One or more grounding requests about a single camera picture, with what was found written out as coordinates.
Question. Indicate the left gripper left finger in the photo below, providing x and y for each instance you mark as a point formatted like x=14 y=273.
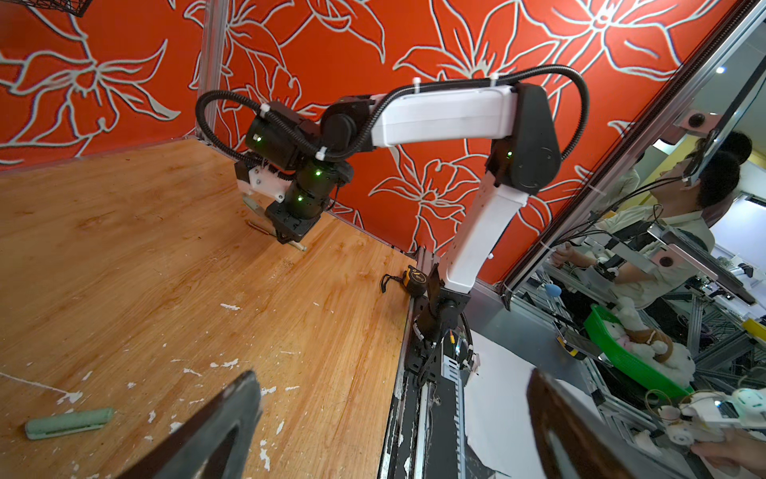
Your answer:
x=214 y=443

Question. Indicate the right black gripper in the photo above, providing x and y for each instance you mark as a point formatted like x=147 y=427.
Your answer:
x=289 y=227

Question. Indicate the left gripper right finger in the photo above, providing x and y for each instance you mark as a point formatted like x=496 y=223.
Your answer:
x=570 y=440

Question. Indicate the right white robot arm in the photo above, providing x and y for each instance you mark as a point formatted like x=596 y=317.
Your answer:
x=460 y=159

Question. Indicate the green tray with plush toys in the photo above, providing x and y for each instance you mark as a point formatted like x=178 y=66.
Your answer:
x=643 y=353

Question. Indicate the black yellow tape measure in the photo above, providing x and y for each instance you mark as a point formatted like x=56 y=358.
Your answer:
x=412 y=280

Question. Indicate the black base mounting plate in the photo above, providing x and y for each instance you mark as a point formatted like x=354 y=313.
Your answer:
x=425 y=434

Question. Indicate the person in white shirt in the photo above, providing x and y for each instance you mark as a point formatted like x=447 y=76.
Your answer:
x=653 y=249

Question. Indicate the black wire mesh basket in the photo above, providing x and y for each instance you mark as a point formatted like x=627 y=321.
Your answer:
x=71 y=7

